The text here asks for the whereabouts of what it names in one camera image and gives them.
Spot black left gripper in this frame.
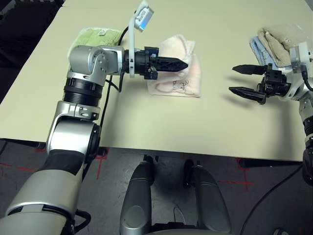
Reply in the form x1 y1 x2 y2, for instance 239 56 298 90
124 46 189 81

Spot robot waist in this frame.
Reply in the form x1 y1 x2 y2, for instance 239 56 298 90
151 221 199 235

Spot pink embroidered towel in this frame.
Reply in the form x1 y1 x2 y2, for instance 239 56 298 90
147 33 202 98

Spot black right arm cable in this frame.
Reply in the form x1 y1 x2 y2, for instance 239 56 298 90
239 62 313 235

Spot green folded towel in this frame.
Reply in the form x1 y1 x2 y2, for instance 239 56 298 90
70 27 123 53

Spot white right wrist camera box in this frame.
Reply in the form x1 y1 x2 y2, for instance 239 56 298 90
283 41 313 101

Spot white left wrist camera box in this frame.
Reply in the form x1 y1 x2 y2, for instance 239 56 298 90
128 0 156 78

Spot beige folded towel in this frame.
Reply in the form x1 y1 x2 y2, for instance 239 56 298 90
258 23 309 67

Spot black foam floor mat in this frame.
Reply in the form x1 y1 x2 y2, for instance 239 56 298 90
0 0 64 71

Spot blue folded towel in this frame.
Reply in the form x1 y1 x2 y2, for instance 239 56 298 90
249 36 293 74

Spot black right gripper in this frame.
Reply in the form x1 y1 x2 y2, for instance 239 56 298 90
228 63 291 105

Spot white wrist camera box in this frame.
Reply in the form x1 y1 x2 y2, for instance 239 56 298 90
283 41 313 101
128 0 156 78

